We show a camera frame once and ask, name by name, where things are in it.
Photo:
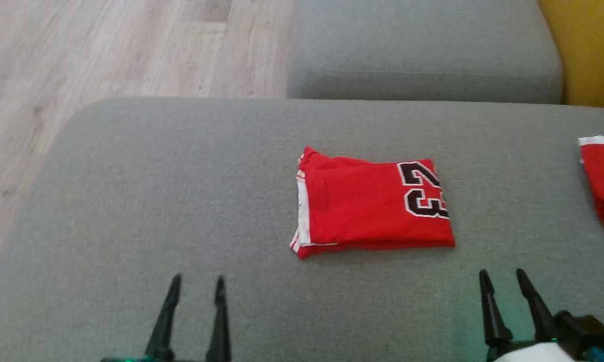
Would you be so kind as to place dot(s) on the large grey sofa seat cushion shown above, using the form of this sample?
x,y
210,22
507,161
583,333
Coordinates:
x,y
181,201

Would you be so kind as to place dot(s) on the red garment with number 23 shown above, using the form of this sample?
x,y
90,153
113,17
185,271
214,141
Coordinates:
x,y
362,211

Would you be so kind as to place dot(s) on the yellow fabric cushion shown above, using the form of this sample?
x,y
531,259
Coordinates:
x,y
588,45

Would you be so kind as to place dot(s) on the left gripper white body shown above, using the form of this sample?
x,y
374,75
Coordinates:
x,y
131,360

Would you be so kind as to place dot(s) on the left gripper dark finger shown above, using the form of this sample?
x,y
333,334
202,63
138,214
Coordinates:
x,y
164,322
219,327

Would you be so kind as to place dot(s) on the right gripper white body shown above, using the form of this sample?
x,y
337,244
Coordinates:
x,y
533,353

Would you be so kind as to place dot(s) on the small grey sofa cushion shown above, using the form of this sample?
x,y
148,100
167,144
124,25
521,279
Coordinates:
x,y
422,40

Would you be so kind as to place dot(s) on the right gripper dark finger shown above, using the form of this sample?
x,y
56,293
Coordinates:
x,y
494,317
537,309

